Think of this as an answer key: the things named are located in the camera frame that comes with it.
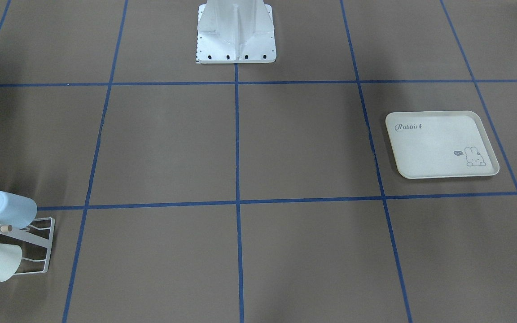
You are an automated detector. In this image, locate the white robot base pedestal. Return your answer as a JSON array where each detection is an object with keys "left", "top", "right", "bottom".
[{"left": 196, "top": 0, "right": 277, "bottom": 64}]

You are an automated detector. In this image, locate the cream plastic tray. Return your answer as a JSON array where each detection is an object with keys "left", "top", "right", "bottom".
[{"left": 385, "top": 110, "right": 500, "bottom": 179}]

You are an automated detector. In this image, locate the light blue plastic cup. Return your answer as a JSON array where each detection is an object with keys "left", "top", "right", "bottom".
[{"left": 0, "top": 191, "right": 38, "bottom": 229}]

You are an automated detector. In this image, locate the white wire cup rack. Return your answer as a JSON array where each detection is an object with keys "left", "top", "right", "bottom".
[{"left": 0, "top": 217, "right": 56, "bottom": 276}]

